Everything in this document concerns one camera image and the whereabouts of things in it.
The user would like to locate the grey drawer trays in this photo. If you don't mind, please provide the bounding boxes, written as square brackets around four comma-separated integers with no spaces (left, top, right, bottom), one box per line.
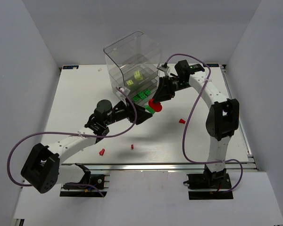
[108,63,159,106]

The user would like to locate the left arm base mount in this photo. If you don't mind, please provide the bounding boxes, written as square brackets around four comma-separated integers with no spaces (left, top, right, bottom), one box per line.
[57,163,110,198]

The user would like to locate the red white green lego stack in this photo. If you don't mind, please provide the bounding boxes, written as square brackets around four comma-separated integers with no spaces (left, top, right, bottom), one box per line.
[145,99,162,114]

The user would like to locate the yellow lego brick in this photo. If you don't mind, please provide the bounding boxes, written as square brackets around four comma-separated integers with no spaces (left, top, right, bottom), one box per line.
[133,71,143,81]
[126,80,134,87]

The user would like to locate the clear acrylic cover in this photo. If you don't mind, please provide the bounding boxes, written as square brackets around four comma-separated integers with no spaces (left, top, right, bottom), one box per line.
[103,31,161,75]

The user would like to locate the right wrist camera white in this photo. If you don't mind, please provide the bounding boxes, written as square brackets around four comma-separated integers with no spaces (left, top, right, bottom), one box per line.
[157,64,170,77]

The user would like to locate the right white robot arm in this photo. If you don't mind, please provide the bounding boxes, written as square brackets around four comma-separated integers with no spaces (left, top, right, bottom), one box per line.
[149,60,239,174]

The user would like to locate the left blue label sticker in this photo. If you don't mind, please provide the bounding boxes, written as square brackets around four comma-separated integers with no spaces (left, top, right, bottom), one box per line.
[62,65,79,70]

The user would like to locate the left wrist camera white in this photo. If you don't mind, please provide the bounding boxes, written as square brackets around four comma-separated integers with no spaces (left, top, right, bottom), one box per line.
[115,87,130,103]

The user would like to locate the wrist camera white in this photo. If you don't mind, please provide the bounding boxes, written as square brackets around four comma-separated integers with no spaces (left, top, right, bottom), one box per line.
[157,64,170,77]
[115,87,130,103]

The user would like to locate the right blue label sticker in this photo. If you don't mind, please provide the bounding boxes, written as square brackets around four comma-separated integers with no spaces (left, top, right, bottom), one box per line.
[207,63,219,67]

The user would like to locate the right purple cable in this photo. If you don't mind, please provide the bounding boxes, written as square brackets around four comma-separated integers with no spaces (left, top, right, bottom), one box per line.
[164,54,243,194]

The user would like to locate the blue label sticker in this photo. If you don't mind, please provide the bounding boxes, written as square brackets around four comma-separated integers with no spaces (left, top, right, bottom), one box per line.
[207,63,219,67]
[62,65,79,70]

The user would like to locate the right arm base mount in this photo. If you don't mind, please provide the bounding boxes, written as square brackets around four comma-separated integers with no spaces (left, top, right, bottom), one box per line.
[183,169,233,200]

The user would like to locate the purple cable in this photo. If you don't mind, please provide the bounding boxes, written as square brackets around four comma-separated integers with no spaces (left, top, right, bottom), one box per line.
[164,54,243,194]
[8,87,139,197]

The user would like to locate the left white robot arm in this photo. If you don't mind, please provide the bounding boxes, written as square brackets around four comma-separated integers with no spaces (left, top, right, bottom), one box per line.
[21,99,152,194]

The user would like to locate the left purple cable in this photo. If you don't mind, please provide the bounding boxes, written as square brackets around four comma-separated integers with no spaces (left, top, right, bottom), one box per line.
[8,87,139,197]

